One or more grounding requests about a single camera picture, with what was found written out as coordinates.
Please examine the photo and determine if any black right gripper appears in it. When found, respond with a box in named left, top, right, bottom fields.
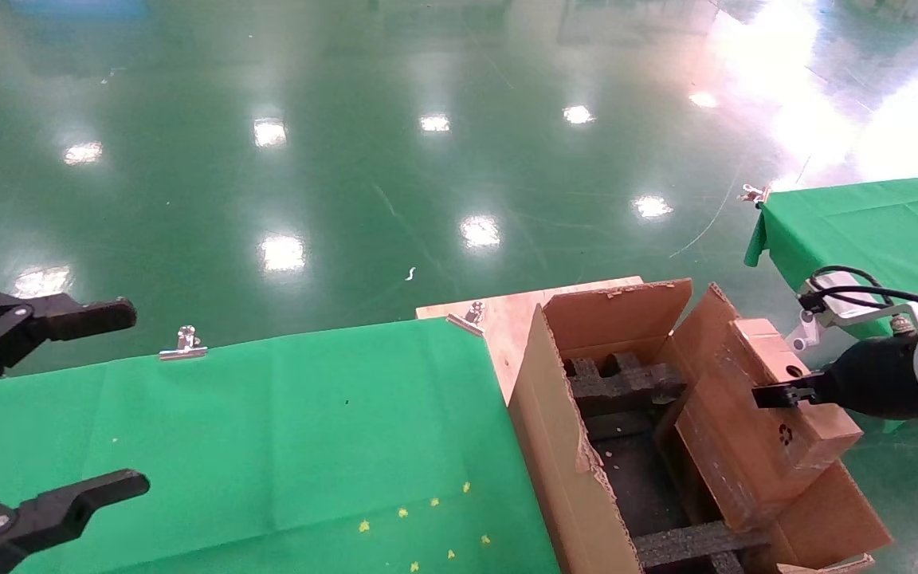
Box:
left=752, top=335, right=918, bottom=421

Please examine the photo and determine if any small cardboard box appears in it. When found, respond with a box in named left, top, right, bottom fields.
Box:
left=674, top=317, right=864, bottom=533

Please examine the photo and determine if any large open cardboard carton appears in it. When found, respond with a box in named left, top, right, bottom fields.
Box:
left=507, top=277, right=894, bottom=574

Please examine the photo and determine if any white metal table leg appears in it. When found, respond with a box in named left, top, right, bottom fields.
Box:
left=790, top=313, right=826, bottom=353

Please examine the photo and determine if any green table cloth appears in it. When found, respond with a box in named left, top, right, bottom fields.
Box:
left=0, top=317, right=563, bottom=574
left=743, top=171, right=918, bottom=435

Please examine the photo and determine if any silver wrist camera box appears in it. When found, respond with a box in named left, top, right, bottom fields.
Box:
left=802, top=271, right=866, bottom=320

